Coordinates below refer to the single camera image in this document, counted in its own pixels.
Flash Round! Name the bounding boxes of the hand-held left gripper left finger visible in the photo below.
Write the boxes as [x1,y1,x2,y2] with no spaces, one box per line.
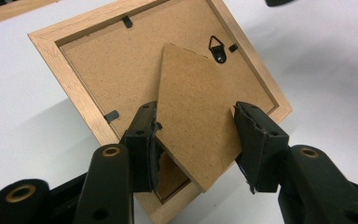
[118,100,165,193]

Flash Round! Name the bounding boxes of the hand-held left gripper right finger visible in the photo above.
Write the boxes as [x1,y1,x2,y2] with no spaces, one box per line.
[232,101,290,194]

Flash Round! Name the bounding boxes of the wooden photo frame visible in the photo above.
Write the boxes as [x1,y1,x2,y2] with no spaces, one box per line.
[27,0,293,224]

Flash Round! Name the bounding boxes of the dark object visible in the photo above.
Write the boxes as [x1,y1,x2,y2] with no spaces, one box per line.
[265,0,295,7]

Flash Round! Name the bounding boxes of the wooden table edge strip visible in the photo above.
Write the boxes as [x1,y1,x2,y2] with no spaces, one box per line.
[0,0,59,29]

